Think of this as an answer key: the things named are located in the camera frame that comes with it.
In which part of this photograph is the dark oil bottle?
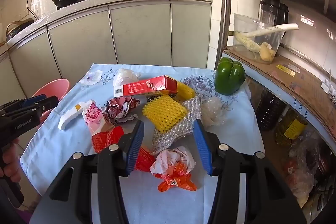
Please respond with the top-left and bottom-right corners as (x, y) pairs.
(256, 90), (286, 131)

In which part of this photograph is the person's purple clothing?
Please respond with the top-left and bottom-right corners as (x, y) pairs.
(14, 200), (38, 224)

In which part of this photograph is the maroon paper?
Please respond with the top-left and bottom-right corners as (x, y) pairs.
(101, 96), (141, 125)

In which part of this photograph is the white leek stalk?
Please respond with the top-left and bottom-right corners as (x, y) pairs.
(234, 23), (299, 53)

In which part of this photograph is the person's left hand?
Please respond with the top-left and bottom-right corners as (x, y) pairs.
(0, 139), (20, 179)

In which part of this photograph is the brown cardboard sheet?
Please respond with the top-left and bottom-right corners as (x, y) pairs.
(226, 46), (336, 133)

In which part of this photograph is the white foam piece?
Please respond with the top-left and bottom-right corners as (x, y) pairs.
(58, 102), (88, 131)

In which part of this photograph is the metal shelf rack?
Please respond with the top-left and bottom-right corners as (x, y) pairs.
(217, 0), (336, 224)

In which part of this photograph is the yellow oil bottle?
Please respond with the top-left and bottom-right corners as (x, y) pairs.
(274, 107), (309, 147)

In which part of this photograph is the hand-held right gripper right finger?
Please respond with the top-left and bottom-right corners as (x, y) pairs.
(193, 119), (294, 224)

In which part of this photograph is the orange white wrapper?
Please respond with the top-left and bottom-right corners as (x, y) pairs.
(150, 146), (197, 192)

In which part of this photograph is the yellow ginger piece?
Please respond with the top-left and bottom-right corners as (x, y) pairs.
(259, 42), (278, 62)

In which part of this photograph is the blue floral tablecloth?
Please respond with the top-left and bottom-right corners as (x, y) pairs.
(20, 63), (265, 224)

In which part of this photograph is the red cardboard box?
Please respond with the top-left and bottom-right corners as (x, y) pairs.
(113, 75), (178, 98)

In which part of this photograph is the green bell pepper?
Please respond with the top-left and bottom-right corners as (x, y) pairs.
(214, 57), (246, 95)

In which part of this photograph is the silver mesh scourer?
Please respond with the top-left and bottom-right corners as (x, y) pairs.
(152, 94), (202, 155)

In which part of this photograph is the clear plastic bag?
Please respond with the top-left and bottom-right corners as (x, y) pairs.
(286, 132), (326, 209)

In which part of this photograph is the black blender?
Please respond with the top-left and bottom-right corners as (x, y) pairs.
(259, 0), (289, 28)

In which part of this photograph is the clear plastic wrap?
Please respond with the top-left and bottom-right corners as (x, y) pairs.
(201, 95), (228, 128)

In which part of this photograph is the dark pot gold handle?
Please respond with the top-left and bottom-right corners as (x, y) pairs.
(6, 18), (34, 42)

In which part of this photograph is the red patterned wrapper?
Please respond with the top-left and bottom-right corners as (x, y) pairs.
(91, 126), (156, 172)

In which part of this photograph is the clear plastic container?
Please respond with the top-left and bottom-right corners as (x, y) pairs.
(232, 13), (286, 64)

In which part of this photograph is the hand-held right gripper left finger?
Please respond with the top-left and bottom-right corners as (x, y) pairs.
(49, 122), (145, 224)

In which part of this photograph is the pink plastic bin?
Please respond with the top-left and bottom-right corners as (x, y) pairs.
(31, 79), (70, 109)

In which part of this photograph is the small yellow foam net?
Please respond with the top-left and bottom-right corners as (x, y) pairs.
(147, 81), (196, 103)

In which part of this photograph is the pink white snack bag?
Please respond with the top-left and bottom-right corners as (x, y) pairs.
(83, 99), (111, 135)

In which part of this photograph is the white crumpled plastic bag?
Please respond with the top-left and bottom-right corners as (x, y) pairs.
(113, 68), (139, 88)

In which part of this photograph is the grey kitchen cabinet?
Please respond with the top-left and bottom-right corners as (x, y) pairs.
(0, 0), (214, 100)

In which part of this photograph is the black power cable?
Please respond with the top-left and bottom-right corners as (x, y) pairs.
(26, 0), (39, 21)

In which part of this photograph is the large yellow foam net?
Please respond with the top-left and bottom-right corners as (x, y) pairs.
(142, 95), (188, 134)

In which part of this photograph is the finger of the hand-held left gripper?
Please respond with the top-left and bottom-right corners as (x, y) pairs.
(26, 96), (59, 119)
(21, 94), (47, 107)

